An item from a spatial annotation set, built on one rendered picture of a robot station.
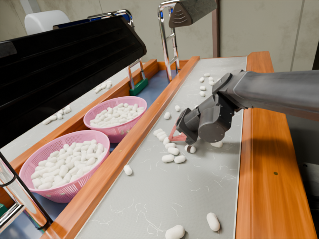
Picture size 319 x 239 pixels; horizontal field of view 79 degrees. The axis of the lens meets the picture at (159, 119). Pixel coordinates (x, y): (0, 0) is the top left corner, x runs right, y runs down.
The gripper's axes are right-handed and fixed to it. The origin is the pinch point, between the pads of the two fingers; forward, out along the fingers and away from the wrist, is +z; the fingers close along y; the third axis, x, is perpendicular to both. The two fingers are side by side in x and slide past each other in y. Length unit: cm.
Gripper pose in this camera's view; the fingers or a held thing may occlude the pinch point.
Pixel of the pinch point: (171, 138)
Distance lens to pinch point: 60.6
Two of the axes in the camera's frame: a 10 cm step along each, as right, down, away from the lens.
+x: 7.3, 6.7, 1.3
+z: -5.9, 5.1, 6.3
